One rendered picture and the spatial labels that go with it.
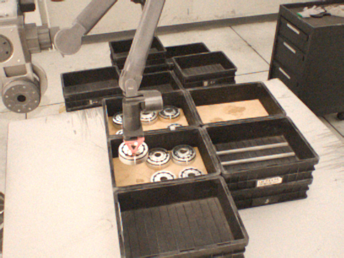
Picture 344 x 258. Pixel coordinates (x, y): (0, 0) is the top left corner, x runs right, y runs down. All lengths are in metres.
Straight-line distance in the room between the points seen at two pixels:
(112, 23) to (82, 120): 2.56
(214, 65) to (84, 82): 0.98
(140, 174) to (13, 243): 0.54
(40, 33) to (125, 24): 3.43
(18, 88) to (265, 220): 1.08
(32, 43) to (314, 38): 2.06
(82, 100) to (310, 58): 1.58
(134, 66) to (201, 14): 3.64
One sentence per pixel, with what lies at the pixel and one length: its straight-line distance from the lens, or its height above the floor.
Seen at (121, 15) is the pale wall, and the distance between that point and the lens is 4.57.
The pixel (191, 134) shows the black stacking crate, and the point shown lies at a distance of 1.68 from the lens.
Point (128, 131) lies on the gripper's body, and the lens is 1.31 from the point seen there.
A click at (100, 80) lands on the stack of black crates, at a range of 2.89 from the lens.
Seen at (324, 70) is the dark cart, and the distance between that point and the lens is 3.08.
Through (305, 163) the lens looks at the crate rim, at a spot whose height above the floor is 0.92.
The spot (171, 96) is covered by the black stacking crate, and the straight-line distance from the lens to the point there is 1.91.
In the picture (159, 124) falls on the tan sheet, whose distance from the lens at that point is 1.85.
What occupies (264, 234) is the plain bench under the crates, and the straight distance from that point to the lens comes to 1.61.
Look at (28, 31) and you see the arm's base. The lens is 1.22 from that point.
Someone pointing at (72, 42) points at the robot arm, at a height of 1.45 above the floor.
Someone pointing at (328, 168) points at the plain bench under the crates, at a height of 0.70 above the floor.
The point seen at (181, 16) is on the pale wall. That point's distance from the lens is 4.76.
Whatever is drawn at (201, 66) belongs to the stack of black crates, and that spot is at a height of 0.49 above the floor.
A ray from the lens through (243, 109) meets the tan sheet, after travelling 1.98.
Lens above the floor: 1.95
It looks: 37 degrees down
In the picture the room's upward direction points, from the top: straight up
